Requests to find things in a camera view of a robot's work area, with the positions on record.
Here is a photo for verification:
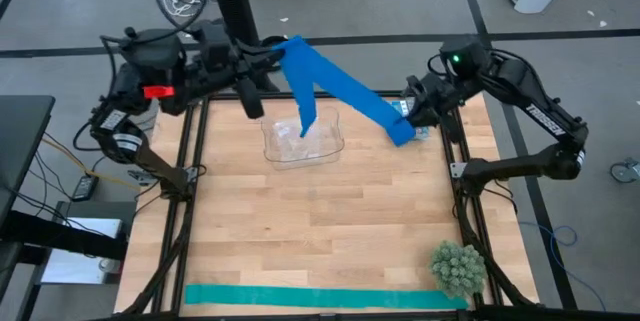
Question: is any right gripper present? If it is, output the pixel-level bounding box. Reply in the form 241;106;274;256
402;73;464;130

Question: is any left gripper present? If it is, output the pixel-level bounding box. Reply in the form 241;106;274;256
189;19;287;92

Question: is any blue elastic bandage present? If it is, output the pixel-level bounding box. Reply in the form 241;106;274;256
272;34;418;148

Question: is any clear zipper plastic bag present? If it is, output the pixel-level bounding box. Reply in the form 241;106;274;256
272;115;324;160

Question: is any teal elastic bandage strip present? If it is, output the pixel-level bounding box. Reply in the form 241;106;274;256
183;283;470;311

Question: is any first aid kit box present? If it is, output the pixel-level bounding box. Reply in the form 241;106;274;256
388;99;432;143

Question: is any black tower fan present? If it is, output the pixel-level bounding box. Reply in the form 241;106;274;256
207;0;281;95

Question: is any clear plastic bin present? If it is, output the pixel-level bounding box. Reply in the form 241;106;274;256
259;105;346;171

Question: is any artificial green plant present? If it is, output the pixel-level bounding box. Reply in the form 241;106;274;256
428;240;488;300

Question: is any caster wheel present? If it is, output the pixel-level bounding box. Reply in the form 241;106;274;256
608;157;640;185

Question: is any black power adapter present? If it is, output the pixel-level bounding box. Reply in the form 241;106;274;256
71;174;100;203

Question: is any white plastic box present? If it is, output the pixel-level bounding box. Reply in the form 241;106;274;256
39;216;124;286

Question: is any black desk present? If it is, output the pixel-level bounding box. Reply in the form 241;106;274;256
0;94;129;312

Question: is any black coiled floor cable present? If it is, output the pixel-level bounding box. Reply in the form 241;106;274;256
259;35;296;73

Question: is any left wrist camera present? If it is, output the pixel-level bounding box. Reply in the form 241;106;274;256
233;75;265;120

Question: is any red cable tag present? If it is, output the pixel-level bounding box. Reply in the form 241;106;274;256
142;85;177;100

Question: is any black aluminium table frame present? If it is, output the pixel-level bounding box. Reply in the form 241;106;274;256
92;90;640;321

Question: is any blue floor cable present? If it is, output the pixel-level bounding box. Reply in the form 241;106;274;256
517;220;607;312

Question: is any yellow floor cable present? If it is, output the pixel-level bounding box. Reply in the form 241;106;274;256
41;136;142;192

